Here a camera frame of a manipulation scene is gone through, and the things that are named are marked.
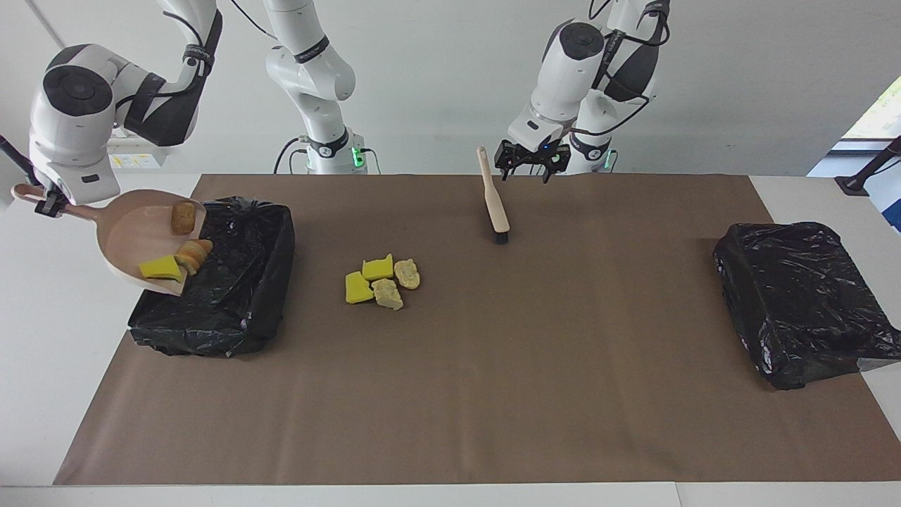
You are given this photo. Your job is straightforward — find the beige hand brush black bristles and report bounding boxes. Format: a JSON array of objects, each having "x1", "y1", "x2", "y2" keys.
[{"x1": 477, "y1": 146, "x2": 511, "y2": 245}]

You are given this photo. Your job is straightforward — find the pink plastic dustpan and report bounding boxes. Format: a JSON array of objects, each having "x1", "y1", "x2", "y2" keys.
[{"x1": 11, "y1": 184, "x2": 208, "y2": 296}]

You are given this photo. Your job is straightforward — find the yellow sponge wedge green backing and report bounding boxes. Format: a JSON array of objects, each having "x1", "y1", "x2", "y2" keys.
[{"x1": 139, "y1": 256, "x2": 185, "y2": 282}]

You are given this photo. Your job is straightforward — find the beige trash lump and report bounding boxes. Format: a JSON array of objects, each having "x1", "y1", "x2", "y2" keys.
[
  {"x1": 371, "y1": 278, "x2": 405, "y2": 311},
  {"x1": 393, "y1": 258, "x2": 422, "y2": 291}
]

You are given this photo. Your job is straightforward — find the striped croissant bread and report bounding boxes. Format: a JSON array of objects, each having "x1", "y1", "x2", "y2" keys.
[{"x1": 176, "y1": 239, "x2": 214, "y2": 275}]

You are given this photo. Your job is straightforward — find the notched yellow sponge piece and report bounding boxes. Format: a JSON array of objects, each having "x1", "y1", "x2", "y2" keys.
[{"x1": 361, "y1": 253, "x2": 395, "y2": 282}]

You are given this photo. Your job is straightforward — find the square yellow sponge piece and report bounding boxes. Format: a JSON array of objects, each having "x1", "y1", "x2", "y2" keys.
[{"x1": 344, "y1": 271, "x2": 375, "y2": 305}]

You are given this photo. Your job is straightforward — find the open bin with black bag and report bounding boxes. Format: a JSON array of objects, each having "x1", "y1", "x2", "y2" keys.
[{"x1": 127, "y1": 196, "x2": 296, "y2": 358}]

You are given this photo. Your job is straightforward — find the flat-topped bin with black bag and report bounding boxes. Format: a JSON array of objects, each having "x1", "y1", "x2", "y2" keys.
[{"x1": 712, "y1": 222, "x2": 901, "y2": 391}]

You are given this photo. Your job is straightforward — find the brown table mat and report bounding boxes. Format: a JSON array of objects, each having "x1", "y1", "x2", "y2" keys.
[{"x1": 53, "y1": 174, "x2": 901, "y2": 487}]

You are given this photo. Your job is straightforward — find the bright window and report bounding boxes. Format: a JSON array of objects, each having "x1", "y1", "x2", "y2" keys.
[{"x1": 841, "y1": 76, "x2": 901, "y2": 140}]

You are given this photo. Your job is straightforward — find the black camera stand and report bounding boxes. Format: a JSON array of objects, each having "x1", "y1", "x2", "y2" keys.
[
  {"x1": 835, "y1": 135, "x2": 901, "y2": 196},
  {"x1": 0, "y1": 134, "x2": 33, "y2": 177}
]

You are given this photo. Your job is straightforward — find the white wall outlet box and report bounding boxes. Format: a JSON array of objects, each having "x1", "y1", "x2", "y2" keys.
[{"x1": 106, "y1": 135, "x2": 168, "y2": 170}]

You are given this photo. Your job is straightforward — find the black base cable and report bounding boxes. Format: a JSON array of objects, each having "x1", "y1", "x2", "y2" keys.
[{"x1": 273, "y1": 136, "x2": 310, "y2": 175}]

